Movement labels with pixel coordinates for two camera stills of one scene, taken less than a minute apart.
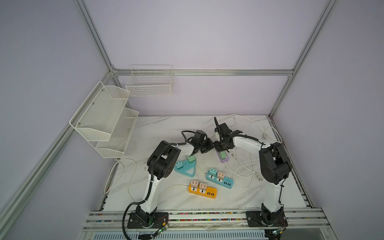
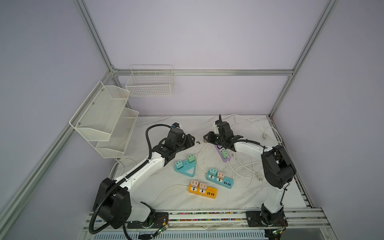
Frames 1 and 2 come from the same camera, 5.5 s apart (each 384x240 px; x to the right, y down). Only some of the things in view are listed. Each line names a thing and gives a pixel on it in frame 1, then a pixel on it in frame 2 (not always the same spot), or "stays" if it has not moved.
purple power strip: (223, 160) stays
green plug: (213, 172) stays
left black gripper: (210, 145) to (189, 142)
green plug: (223, 155) stays
